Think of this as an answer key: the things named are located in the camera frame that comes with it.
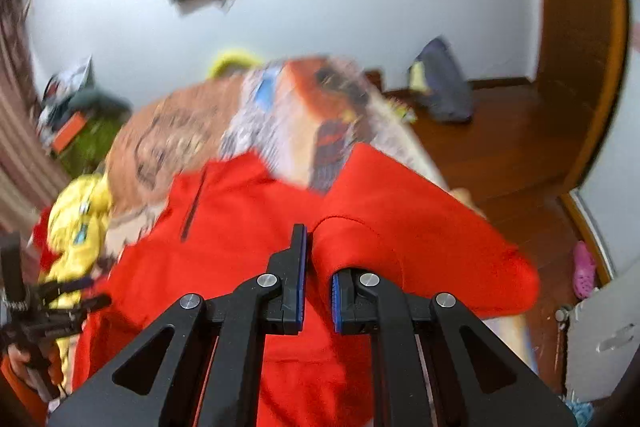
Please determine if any red garment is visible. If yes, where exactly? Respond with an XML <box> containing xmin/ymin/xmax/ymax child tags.
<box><xmin>72</xmin><ymin>142</ymin><xmax>541</xmax><ymax>427</ymax></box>

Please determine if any person's left hand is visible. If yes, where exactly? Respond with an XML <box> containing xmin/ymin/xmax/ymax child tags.
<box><xmin>7</xmin><ymin>341</ymin><xmax>63</xmax><ymax>388</ymax></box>

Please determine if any printed bed sheet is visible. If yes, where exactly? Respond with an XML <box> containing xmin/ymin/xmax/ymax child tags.
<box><xmin>102</xmin><ymin>54</ymin><xmax>481</xmax><ymax>268</ymax></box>

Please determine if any pink shoe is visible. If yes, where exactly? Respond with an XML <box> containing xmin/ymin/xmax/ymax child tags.
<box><xmin>571</xmin><ymin>241</ymin><xmax>599</xmax><ymax>300</ymax></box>

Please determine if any green cloth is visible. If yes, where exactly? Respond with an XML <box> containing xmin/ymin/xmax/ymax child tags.
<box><xmin>60</xmin><ymin>114</ymin><xmax>132</xmax><ymax>178</ymax></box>

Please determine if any striped curtain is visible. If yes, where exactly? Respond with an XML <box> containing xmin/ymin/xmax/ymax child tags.
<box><xmin>0</xmin><ymin>0</ymin><xmax>71</xmax><ymax>238</ymax></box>

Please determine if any wooden door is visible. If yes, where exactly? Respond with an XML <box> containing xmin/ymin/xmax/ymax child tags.
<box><xmin>530</xmin><ymin>0</ymin><xmax>630</xmax><ymax>190</ymax></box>

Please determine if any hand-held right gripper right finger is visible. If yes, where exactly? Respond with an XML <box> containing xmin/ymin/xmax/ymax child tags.
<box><xmin>331</xmin><ymin>267</ymin><xmax>577</xmax><ymax>427</ymax></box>

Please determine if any pile of clothes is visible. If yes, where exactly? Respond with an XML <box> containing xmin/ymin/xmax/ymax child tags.
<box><xmin>37</xmin><ymin>57</ymin><xmax>133</xmax><ymax>142</ymax></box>

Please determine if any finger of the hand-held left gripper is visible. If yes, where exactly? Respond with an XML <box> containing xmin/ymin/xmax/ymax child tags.
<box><xmin>50</xmin><ymin>293</ymin><xmax>113</xmax><ymax>325</ymax></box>
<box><xmin>40</xmin><ymin>278</ymin><xmax>97</xmax><ymax>298</ymax></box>

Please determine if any white cabinet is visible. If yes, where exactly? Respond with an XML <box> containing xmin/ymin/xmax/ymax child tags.
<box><xmin>564</xmin><ymin>264</ymin><xmax>640</xmax><ymax>405</ymax></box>

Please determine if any blue grey bag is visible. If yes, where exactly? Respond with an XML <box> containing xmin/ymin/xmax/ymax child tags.
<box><xmin>407</xmin><ymin>38</ymin><xmax>475</xmax><ymax>124</ymax></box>

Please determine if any orange box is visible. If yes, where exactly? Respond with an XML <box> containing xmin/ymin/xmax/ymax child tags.
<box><xmin>50</xmin><ymin>114</ymin><xmax>87</xmax><ymax>154</ymax></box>

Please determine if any yellow pillow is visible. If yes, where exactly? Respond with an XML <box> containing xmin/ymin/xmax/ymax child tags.
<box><xmin>206</xmin><ymin>48</ymin><xmax>263</xmax><ymax>78</ymax></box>

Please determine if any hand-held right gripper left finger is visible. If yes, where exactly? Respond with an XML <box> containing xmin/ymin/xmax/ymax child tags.
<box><xmin>47</xmin><ymin>224</ymin><xmax>307</xmax><ymax>427</ymax></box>

